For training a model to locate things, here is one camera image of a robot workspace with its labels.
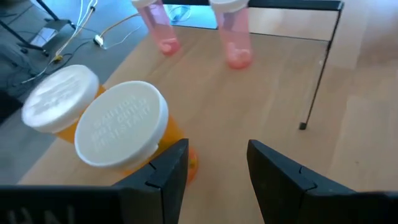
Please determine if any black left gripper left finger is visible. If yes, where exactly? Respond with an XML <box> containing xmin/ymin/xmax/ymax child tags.
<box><xmin>0</xmin><ymin>139</ymin><xmax>190</xmax><ymax>224</ymax></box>

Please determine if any small pink pill bottle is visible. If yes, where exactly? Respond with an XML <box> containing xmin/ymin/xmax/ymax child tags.
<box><xmin>131</xmin><ymin>0</ymin><xmax>182</xmax><ymax>57</ymax></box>
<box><xmin>208</xmin><ymin>0</ymin><xmax>254</xmax><ymax>70</ymax></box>

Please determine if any black metal floor stand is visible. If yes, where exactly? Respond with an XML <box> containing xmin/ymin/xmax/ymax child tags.
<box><xmin>0</xmin><ymin>0</ymin><xmax>77</xmax><ymax>58</ymax></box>

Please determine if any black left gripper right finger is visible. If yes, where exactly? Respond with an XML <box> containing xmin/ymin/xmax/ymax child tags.
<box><xmin>247</xmin><ymin>139</ymin><xmax>398</xmax><ymax>224</ymax></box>

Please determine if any yellow floor cable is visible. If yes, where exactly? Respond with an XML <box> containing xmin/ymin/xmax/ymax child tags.
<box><xmin>51</xmin><ymin>0</ymin><xmax>99</xmax><ymax>63</ymax></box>

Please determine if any black metal shelf frame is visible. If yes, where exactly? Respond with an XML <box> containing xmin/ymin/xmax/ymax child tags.
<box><xmin>161</xmin><ymin>0</ymin><xmax>345</xmax><ymax>131</ymax></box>

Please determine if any large orange pill bottle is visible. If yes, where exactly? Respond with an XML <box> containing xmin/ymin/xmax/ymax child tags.
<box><xmin>73</xmin><ymin>80</ymin><xmax>199</xmax><ymax>185</ymax></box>
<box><xmin>21</xmin><ymin>64</ymin><xmax>107</xmax><ymax>144</ymax></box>

